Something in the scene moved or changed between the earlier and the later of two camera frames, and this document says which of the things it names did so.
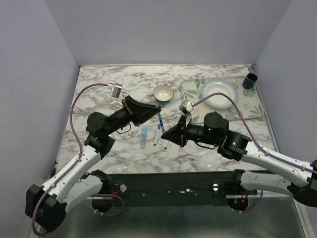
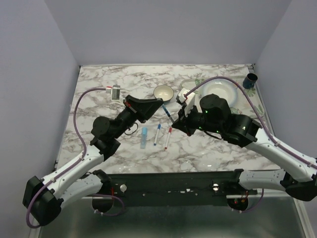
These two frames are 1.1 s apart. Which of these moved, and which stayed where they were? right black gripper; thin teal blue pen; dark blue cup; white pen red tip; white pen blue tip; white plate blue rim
Moved: thin teal blue pen; right black gripper
Stayed: white plate blue rim; white pen red tip; white pen blue tip; dark blue cup
